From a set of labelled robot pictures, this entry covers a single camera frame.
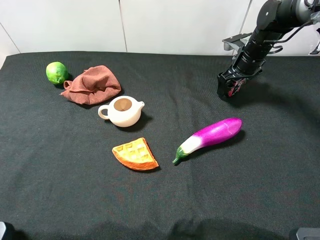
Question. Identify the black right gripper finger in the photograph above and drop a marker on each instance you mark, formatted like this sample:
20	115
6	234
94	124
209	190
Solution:
222	87
239	83

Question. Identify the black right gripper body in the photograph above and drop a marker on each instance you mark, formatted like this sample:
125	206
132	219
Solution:
241	70

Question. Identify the black red patterned box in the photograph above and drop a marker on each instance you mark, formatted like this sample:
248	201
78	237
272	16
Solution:
230	86

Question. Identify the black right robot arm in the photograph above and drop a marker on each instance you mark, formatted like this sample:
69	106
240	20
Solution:
275	19

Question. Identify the purple toy eggplant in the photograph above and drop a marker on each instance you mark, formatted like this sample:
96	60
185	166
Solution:
211	135

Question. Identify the white ceramic teapot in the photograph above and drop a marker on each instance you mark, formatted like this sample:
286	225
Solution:
122	111

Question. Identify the toy waffle slice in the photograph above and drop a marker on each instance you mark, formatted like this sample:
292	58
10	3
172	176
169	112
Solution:
135	155

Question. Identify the brown cloth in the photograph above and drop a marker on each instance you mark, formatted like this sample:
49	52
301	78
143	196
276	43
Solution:
95	85

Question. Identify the green lime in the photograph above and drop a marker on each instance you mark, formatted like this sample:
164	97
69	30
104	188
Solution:
57	73

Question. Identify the dark green table cloth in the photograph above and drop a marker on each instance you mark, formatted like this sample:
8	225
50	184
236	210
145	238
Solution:
59	179

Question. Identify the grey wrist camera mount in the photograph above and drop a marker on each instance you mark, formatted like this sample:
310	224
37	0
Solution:
236	42

